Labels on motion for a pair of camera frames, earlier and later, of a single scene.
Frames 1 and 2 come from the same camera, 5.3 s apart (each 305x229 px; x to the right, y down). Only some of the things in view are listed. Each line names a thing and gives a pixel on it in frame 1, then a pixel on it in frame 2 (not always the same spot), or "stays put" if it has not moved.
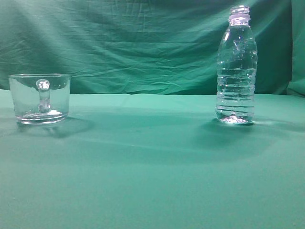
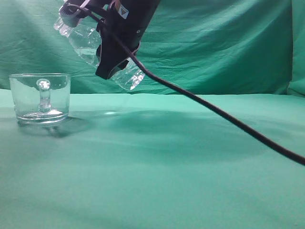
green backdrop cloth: x=148 y=47 stays put
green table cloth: x=137 y=161 stays put
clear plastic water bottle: x=237 y=60 → x=86 y=39
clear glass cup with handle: x=41 y=99 stays put
